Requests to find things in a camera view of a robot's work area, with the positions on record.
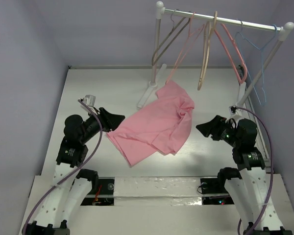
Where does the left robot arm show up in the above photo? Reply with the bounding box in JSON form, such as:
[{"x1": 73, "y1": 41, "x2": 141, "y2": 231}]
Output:
[{"x1": 22, "y1": 107, "x2": 125, "y2": 235}]

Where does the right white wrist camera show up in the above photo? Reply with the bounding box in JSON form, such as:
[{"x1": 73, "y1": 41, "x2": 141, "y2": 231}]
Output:
[{"x1": 229, "y1": 106, "x2": 244, "y2": 122}]

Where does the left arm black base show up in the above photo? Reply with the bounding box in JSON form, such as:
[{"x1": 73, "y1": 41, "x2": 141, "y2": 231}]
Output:
[{"x1": 81, "y1": 178, "x2": 115, "y2": 206}]

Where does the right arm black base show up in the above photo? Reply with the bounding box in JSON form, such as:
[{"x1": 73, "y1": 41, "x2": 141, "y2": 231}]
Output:
[{"x1": 197, "y1": 178, "x2": 234, "y2": 205}]

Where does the beige wooden hanger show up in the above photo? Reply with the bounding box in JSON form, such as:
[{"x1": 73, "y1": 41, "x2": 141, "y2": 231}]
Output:
[{"x1": 197, "y1": 11, "x2": 218, "y2": 91}]

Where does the white clothes rack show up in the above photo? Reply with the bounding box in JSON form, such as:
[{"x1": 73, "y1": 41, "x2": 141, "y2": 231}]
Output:
[{"x1": 137, "y1": 1, "x2": 294, "y2": 109}]

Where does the pink t shirt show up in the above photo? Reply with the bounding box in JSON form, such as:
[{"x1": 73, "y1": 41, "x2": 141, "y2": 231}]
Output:
[{"x1": 107, "y1": 81, "x2": 195, "y2": 166}]

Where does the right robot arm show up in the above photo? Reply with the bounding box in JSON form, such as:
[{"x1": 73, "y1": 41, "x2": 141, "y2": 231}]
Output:
[{"x1": 196, "y1": 115, "x2": 292, "y2": 235}]

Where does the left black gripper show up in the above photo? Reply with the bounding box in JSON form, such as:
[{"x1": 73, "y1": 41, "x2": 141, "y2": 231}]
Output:
[{"x1": 80, "y1": 107, "x2": 124, "y2": 142}]

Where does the blue wire hanger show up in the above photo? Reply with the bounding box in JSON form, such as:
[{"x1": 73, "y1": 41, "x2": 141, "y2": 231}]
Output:
[{"x1": 235, "y1": 24, "x2": 277, "y2": 106}]

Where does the thick pink hanger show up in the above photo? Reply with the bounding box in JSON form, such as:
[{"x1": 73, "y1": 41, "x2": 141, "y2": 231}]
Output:
[{"x1": 214, "y1": 23, "x2": 248, "y2": 84}]

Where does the brown grey hanger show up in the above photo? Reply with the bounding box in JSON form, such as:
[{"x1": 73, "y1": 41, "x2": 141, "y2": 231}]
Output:
[{"x1": 151, "y1": 10, "x2": 190, "y2": 66}]

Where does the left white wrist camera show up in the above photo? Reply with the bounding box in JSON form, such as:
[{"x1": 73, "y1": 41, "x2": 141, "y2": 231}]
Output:
[{"x1": 78, "y1": 94, "x2": 99, "y2": 116}]

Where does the thin pink hanger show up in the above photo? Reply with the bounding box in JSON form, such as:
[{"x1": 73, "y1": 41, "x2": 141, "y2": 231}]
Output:
[{"x1": 165, "y1": 12, "x2": 204, "y2": 84}]

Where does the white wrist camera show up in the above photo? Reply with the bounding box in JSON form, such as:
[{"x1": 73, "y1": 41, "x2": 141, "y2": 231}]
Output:
[
  {"x1": 229, "y1": 106, "x2": 244, "y2": 122},
  {"x1": 78, "y1": 94, "x2": 99, "y2": 116}
]

